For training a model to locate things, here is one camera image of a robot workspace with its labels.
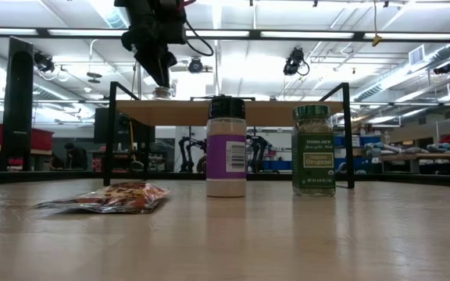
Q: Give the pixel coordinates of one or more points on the small clear spice jar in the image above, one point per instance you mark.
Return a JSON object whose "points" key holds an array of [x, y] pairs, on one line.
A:
{"points": [[161, 93]]}

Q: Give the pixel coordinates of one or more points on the purple-label spice jar black lid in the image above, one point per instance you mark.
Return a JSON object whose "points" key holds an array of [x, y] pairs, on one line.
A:
{"points": [[225, 156]]}

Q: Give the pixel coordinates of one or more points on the green oregano jar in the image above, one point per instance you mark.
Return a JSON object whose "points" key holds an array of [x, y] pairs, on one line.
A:
{"points": [[313, 160]]}

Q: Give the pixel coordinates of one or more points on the black background robot arm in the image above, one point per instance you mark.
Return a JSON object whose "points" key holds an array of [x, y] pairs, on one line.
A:
{"points": [[188, 154], [258, 150]]}

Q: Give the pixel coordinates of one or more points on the wooden shelf with black legs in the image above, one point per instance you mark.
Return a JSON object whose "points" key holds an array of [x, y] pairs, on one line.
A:
{"points": [[279, 113]]}

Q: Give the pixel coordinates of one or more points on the black monitor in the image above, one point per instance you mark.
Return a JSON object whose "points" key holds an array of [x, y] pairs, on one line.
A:
{"points": [[102, 125]]}

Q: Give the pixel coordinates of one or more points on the person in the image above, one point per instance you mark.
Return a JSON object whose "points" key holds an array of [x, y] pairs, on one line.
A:
{"points": [[77, 158], [56, 163]]}

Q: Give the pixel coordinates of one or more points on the yellow hanging tag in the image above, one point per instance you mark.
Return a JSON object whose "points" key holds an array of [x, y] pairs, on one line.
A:
{"points": [[376, 40]]}

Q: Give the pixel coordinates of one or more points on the blue storage bins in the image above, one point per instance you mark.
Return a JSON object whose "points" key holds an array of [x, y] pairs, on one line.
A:
{"points": [[359, 152]]}

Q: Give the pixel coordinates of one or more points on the black ceiling-mounted camera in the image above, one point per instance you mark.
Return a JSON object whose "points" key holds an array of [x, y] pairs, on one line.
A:
{"points": [[293, 62], [43, 62], [195, 65]]}

